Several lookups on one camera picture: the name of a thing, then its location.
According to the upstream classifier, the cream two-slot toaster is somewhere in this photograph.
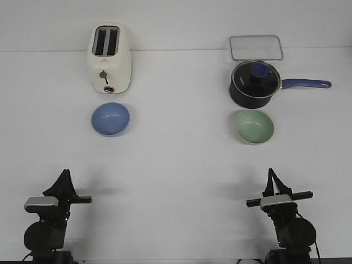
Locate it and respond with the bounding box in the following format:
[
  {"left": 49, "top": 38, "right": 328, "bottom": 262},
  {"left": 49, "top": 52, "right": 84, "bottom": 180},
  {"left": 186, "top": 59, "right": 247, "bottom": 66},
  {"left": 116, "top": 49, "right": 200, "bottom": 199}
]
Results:
[{"left": 87, "top": 23, "right": 132, "bottom": 94}]

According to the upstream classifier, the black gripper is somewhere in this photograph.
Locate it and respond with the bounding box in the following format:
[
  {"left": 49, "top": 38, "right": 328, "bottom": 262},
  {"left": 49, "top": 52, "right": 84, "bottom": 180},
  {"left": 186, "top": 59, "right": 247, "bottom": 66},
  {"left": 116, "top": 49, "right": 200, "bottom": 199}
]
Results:
[
  {"left": 42, "top": 169, "right": 92, "bottom": 220},
  {"left": 246, "top": 168, "right": 313, "bottom": 212}
]

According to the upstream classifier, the blue bowl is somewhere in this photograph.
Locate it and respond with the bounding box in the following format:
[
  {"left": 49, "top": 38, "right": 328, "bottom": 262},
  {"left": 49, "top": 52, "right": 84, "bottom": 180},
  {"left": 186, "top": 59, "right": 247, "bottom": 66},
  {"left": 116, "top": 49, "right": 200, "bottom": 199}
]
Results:
[{"left": 91, "top": 102, "right": 130, "bottom": 137}]

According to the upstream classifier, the dark blue saucepan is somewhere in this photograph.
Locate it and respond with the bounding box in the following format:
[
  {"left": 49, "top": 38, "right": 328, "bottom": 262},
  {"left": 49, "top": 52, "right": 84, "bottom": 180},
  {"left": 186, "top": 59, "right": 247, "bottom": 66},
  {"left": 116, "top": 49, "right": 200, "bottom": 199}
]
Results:
[{"left": 229, "top": 79, "right": 332, "bottom": 109}]

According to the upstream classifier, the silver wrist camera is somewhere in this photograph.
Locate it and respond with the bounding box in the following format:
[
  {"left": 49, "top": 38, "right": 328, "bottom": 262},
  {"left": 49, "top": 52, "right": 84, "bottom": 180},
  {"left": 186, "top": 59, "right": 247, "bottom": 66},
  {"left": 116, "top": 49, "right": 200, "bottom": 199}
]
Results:
[
  {"left": 260, "top": 194, "right": 293, "bottom": 210},
  {"left": 24, "top": 196, "right": 59, "bottom": 213}
]

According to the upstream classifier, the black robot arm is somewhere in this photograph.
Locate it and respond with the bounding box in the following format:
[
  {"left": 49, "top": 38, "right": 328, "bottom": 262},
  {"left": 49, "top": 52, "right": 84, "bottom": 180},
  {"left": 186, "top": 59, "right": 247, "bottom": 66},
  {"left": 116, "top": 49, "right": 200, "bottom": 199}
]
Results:
[
  {"left": 24, "top": 169, "right": 92, "bottom": 263},
  {"left": 246, "top": 168, "right": 317, "bottom": 263}
]

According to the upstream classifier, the green bowl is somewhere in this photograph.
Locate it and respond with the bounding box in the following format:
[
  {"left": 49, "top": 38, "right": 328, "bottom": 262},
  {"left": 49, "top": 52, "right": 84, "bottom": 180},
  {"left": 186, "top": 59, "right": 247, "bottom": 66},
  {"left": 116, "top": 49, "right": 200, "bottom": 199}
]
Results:
[{"left": 234, "top": 109, "right": 274, "bottom": 145}]

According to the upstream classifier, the glass pot lid blue knob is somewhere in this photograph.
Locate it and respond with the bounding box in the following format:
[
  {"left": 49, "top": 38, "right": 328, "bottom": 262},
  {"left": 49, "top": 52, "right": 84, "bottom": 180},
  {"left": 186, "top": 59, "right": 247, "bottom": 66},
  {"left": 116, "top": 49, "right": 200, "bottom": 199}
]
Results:
[{"left": 232, "top": 60, "right": 281, "bottom": 98}]

